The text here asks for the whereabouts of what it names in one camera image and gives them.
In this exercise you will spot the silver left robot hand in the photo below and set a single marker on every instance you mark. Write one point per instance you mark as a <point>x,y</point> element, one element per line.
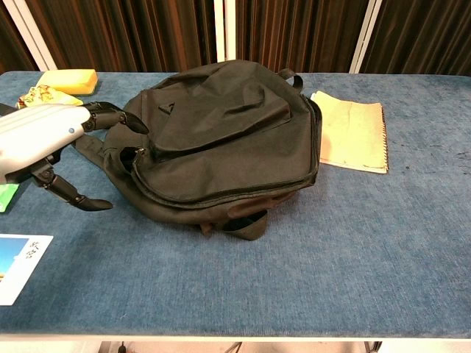
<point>40,125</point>

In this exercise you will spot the black fabric backpack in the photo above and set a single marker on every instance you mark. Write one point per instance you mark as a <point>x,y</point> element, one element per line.
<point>221,147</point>

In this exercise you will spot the tan spiral notebook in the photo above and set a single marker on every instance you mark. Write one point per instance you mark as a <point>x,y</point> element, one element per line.
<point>353,136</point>

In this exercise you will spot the yellow floral snack packet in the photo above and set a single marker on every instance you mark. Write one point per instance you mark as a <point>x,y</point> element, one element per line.
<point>40,93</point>

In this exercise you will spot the yellow rectangular box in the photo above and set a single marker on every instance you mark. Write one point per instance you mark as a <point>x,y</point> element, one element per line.
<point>70,82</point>

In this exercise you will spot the green packet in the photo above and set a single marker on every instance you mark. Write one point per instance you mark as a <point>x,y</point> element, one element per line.
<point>7,196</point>

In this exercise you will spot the brown pleated curtain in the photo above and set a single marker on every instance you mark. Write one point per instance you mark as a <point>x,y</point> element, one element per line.
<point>110,29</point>

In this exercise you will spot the white postcard with photo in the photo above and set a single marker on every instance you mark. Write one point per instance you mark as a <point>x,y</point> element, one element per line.
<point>22,268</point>

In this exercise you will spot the blue table cloth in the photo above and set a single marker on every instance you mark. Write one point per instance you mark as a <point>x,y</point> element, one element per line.
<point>331,239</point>

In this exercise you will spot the white slanted frame post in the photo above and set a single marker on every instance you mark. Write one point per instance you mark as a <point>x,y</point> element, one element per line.
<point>31,35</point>
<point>366,35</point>

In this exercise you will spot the white upright frame post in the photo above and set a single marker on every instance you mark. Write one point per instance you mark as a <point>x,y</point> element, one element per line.
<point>223,29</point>

